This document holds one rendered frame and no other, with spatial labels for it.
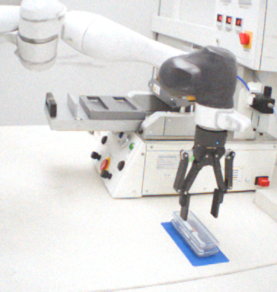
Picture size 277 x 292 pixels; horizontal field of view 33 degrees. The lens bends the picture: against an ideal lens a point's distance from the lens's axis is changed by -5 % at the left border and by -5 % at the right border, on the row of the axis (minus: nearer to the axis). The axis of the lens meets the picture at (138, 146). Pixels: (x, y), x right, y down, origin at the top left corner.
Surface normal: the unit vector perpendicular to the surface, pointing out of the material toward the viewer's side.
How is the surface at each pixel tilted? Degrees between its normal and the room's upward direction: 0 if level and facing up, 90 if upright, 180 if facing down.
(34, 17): 105
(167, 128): 90
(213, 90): 100
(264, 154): 90
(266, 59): 90
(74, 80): 90
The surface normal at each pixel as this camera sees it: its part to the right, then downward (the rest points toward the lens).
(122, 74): 0.33, 0.33
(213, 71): -0.40, 0.18
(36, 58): 0.07, 0.78
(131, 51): 0.57, 0.49
